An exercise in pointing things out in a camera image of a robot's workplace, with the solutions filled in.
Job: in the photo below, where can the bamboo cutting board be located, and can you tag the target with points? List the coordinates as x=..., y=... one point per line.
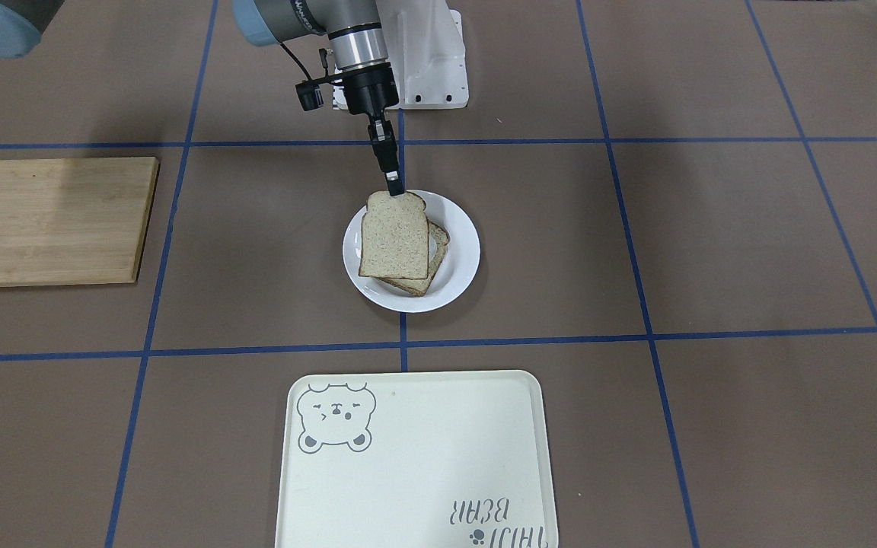
x=74, y=221

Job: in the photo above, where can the white bread slice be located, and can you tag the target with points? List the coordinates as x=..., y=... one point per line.
x=395, y=237

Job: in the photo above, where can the cream bear tray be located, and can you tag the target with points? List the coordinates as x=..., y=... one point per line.
x=416, y=459

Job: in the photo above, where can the toast with fried egg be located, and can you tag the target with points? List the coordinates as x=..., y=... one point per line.
x=439, y=241

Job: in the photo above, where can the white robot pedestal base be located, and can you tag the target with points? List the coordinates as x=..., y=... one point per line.
x=427, y=53

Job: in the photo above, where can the white round plate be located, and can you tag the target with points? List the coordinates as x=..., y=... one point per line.
x=453, y=277

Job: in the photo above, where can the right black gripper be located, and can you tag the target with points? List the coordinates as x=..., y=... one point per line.
x=372, y=93

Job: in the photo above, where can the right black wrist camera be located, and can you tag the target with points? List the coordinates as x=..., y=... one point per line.
x=309, y=91

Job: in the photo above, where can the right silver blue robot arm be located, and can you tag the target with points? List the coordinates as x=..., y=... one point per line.
x=353, y=30

